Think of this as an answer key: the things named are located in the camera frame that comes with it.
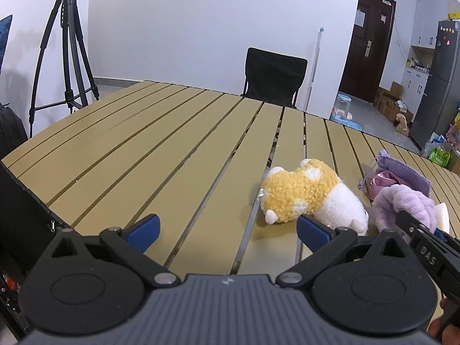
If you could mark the green plastic bag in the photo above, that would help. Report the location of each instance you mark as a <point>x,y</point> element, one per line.
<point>439,156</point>

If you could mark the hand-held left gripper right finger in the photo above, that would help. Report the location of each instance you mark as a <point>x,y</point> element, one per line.
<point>312,233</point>

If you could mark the white wall cabinet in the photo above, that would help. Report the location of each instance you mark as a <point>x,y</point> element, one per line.
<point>429,21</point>

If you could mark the purple plush toy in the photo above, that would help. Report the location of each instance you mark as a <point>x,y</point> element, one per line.
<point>399,201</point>

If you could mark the grey refrigerator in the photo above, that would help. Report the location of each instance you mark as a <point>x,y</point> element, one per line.
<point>438,86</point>

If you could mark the black suitcase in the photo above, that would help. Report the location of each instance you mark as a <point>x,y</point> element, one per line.
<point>10,133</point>

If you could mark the white mop pole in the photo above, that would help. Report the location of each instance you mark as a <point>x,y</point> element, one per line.
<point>315,68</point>

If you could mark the black folding chair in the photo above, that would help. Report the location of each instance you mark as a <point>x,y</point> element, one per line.
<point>273,75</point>

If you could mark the person's right hand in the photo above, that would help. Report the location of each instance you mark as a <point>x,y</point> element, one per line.
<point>449,336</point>

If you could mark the cardboard boxes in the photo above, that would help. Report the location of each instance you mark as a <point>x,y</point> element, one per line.
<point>391,104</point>

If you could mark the pink satin cloth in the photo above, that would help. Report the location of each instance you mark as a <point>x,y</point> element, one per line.
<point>382,181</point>

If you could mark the dark blue cloth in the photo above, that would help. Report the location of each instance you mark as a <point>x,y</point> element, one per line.
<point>5,43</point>

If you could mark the white foam block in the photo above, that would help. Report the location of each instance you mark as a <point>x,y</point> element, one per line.
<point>442,217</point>

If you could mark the tan folding table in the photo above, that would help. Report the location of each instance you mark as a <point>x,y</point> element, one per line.
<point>143,151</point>

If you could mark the blue pet water dispenser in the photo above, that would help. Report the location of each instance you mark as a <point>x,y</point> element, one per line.
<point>343,111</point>

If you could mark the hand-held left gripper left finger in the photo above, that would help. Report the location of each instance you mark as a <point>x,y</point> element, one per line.
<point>145,231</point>

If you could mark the beige plush toy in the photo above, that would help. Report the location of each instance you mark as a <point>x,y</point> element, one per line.
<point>402,124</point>

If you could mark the purple fabric pouch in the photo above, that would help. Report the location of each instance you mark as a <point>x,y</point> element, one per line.
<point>402,170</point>

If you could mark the black camera tripod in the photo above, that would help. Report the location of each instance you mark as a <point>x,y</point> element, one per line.
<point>68,43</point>

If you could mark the dark brown door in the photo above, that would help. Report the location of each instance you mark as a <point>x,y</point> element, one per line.
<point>366,43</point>

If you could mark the white base cabinet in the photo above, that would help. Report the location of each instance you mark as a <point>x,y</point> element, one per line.
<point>415,82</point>

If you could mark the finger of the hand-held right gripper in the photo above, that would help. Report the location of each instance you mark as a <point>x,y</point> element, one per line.
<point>431,255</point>

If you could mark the yellow and white plush toy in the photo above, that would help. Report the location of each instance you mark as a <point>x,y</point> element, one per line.
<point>305,190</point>

